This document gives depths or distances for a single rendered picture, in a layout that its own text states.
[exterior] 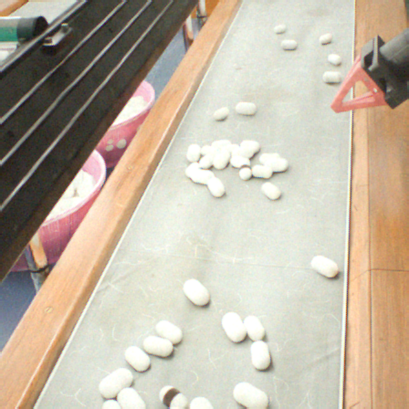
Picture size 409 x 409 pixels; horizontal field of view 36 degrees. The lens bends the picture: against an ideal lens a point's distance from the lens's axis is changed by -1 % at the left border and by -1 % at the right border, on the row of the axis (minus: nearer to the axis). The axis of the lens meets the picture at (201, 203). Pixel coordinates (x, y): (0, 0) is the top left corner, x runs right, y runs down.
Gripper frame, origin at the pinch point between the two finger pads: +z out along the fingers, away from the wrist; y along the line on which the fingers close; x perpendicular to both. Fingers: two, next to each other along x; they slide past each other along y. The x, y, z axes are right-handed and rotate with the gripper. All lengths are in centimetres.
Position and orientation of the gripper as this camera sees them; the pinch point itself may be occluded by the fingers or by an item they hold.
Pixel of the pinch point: (338, 105)
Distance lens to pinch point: 89.7
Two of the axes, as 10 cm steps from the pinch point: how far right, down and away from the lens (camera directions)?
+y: -2.3, 5.6, -8.0
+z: -6.8, 5.0, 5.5
